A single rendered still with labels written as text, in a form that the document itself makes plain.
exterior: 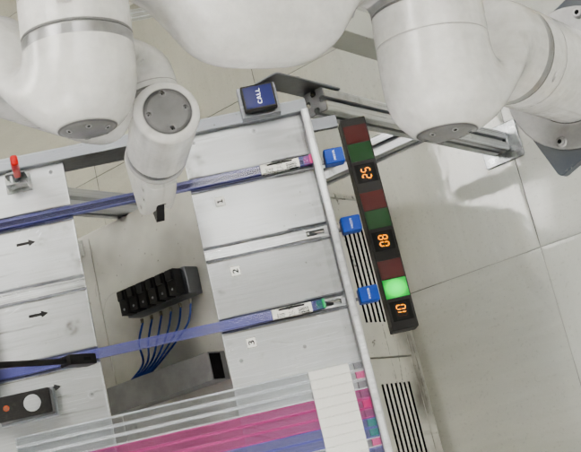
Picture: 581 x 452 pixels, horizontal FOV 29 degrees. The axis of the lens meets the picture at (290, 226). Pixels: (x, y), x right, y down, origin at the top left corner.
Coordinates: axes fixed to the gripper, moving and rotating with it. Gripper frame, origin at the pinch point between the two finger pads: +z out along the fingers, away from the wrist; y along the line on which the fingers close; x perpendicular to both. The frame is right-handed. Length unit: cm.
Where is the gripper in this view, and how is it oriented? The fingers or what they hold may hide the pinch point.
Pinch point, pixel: (147, 194)
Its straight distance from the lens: 170.3
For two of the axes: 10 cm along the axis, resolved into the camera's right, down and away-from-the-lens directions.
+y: 3.0, 9.2, -2.4
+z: -2.0, 3.0, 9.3
